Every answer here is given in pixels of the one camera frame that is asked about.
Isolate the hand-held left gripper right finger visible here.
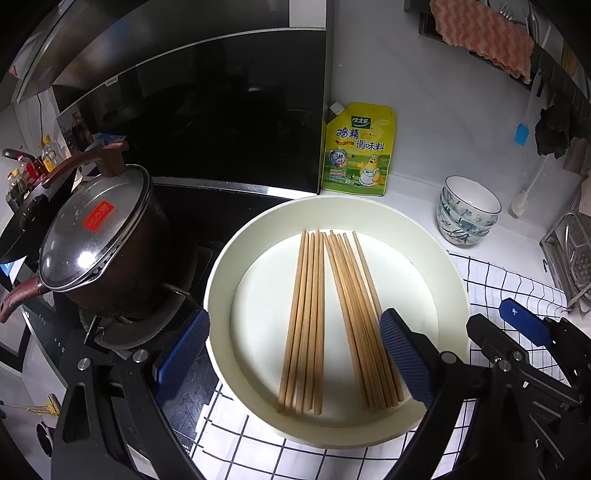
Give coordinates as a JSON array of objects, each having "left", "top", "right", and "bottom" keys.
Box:
[{"left": 379, "top": 308, "right": 532, "bottom": 480}]

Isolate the black gas stove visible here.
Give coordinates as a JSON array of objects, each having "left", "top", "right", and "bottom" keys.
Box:
[{"left": 18, "top": 182, "right": 296, "bottom": 480}]

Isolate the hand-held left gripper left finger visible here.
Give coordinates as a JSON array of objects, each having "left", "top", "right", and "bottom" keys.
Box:
[{"left": 50, "top": 308, "right": 211, "bottom": 480}]

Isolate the row of wooden chopsticks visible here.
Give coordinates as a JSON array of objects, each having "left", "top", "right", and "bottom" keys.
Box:
[{"left": 276, "top": 228, "right": 406, "bottom": 416}]

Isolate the steel dish rack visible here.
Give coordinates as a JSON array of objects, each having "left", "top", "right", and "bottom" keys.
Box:
[{"left": 539, "top": 212, "right": 591, "bottom": 315}]

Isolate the black range hood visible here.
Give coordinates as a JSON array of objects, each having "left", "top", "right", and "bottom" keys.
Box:
[{"left": 9, "top": 0, "right": 333, "bottom": 197}]

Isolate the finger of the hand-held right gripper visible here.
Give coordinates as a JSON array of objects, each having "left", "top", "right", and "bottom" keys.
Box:
[
  {"left": 499, "top": 298, "right": 555, "bottom": 346},
  {"left": 465, "top": 314, "right": 529, "bottom": 367}
]

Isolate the row of condiment bottles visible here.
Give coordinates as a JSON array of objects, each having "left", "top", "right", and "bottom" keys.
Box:
[{"left": 2, "top": 111, "right": 100, "bottom": 204}]

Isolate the dark cooking pot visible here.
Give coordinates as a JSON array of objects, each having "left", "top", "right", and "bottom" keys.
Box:
[{"left": 0, "top": 164, "right": 174, "bottom": 324}]

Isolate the blue silicone spatula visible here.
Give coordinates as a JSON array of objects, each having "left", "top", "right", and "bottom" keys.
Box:
[{"left": 513, "top": 69, "right": 543, "bottom": 147}]

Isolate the dark hanging cloth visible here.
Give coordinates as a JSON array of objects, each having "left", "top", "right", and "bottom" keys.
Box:
[{"left": 534, "top": 90, "right": 583, "bottom": 160}]

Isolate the black wall rack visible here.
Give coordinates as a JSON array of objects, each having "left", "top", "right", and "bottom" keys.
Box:
[{"left": 404, "top": 0, "right": 591, "bottom": 112}]

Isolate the white black checked cloth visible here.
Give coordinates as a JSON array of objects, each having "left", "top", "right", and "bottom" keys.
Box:
[{"left": 187, "top": 249, "right": 591, "bottom": 480}]

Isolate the glass pot lid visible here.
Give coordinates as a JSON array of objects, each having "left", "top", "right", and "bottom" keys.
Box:
[{"left": 38, "top": 165, "right": 153, "bottom": 292}]

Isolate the blue white box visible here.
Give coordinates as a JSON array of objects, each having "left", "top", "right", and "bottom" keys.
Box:
[{"left": 0, "top": 258, "right": 29, "bottom": 282}]

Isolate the orange pink dish cloth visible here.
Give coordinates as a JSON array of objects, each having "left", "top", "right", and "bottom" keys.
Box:
[{"left": 428, "top": 0, "right": 535, "bottom": 85}]

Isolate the white long-handled dish brush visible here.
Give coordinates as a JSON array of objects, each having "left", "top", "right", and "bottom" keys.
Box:
[{"left": 509, "top": 152, "right": 552, "bottom": 219}]

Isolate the round white tray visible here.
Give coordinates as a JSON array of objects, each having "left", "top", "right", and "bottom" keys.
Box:
[{"left": 203, "top": 196, "right": 472, "bottom": 448}]

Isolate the yellow seasoning pouch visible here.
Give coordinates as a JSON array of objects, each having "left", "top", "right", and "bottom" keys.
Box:
[{"left": 320, "top": 102, "right": 398, "bottom": 198}]

